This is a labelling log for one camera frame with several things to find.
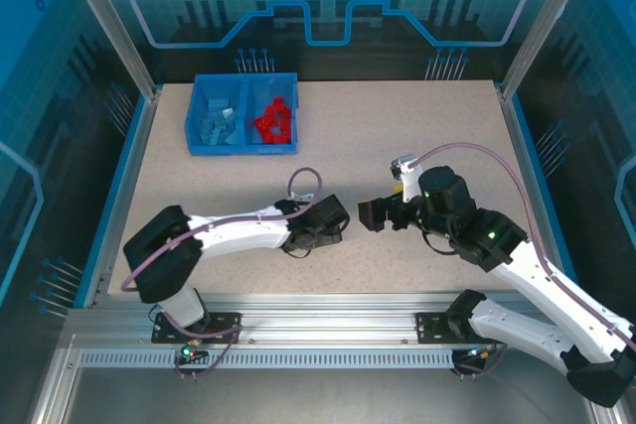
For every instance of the red lego brick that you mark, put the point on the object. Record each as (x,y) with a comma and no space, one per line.
(262,121)
(277,102)
(275,137)
(285,114)

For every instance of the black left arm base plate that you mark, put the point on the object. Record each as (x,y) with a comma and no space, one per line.
(223,327)

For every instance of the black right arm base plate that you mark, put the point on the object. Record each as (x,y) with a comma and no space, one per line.
(429,327)

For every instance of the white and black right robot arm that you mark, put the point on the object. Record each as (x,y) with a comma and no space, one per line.
(522,280)

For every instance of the blue divided plastic bin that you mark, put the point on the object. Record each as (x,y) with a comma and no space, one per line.
(246,148)

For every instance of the long light blue lego brick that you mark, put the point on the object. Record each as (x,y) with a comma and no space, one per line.
(206,128)

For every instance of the aluminium mounting rail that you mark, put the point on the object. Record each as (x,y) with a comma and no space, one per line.
(323,317)

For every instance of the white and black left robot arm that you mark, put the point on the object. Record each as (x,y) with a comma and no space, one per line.
(233,233)

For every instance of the aluminium frame post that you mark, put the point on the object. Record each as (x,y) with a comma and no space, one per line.
(114,27)
(541,22)

